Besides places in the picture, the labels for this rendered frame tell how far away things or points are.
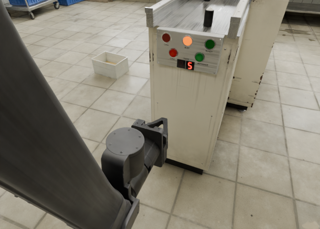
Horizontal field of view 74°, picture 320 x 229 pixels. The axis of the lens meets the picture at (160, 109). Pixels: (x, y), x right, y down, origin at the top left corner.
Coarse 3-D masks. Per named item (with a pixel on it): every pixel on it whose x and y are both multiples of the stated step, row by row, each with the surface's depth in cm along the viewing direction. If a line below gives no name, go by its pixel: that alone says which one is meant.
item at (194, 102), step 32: (192, 0) 111; (224, 0) 111; (224, 32) 73; (160, 64) 88; (224, 64) 78; (160, 96) 99; (192, 96) 92; (224, 96) 86; (192, 128) 103; (192, 160) 117
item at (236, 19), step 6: (240, 0) 85; (246, 0) 85; (240, 6) 78; (246, 6) 89; (234, 12) 71; (240, 12) 71; (234, 18) 65; (240, 18) 64; (234, 24) 66; (240, 24) 77; (234, 30) 67; (228, 36) 69; (234, 36) 68
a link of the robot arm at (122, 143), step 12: (120, 132) 33; (132, 132) 33; (108, 144) 31; (120, 144) 31; (132, 144) 31; (108, 156) 29; (120, 156) 29; (132, 156) 30; (108, 168) 30; (120, 168) 29; (132, 168) 32; (120, 180) 30; (120, 192) 32; (132, 204) 32; (132, 216) 31
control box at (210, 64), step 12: (180, 36) 75; (192, 36) 73; (204, 36) 72; (216, 36) 71; (168, 48) 79; (180, 48) 78; (192, 48) 76; (204, 48) 74; (216, 48) 73; (168, 60) 83; (192, 60) 79; (204, 60) 77; (216, 60) 75; (216, 72) 78
